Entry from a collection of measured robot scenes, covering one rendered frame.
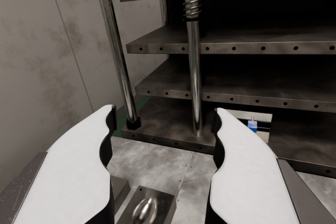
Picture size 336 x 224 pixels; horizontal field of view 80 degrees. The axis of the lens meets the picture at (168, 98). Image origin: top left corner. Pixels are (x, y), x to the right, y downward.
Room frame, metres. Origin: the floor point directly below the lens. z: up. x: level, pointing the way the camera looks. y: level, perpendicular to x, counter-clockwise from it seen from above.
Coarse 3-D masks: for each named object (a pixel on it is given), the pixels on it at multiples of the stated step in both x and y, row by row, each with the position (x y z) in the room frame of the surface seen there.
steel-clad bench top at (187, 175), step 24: (120, 144) 0.88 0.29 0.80; (144, 144) 0.85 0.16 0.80; (120, 168) 0.70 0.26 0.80; (144, 168) 0.68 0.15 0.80; (168, 168) 0.67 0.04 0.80; (192, 168) 0.65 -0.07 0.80; (216, 168) 0.63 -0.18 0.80; (168, 192) 0.54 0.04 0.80; (192, 192) 0.53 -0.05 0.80; (192, 216) 0.43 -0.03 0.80
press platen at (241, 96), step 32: (160, 64) 1.43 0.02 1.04; (224, 64) 1.26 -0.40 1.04; (256, 64) 1.19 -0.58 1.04; (288, 64) 1.13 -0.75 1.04; (320, 64) 1.07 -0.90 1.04; (160, 96) 1.02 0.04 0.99; (224, 96) 0.87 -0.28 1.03; (256, 96) 0.80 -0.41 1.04; (288, 96) 0.77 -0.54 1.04; (320, 96) 0.73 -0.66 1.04
